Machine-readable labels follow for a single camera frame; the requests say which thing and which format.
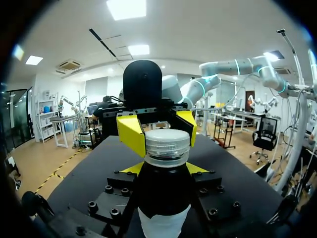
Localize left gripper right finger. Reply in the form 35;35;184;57
186;162;242;222

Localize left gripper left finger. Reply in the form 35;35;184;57
87;161;145;226

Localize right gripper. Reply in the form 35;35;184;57
101;59;198;158

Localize black bottle with white cap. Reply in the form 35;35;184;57
136;128;193;238

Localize person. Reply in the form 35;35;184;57
91;95;112;125

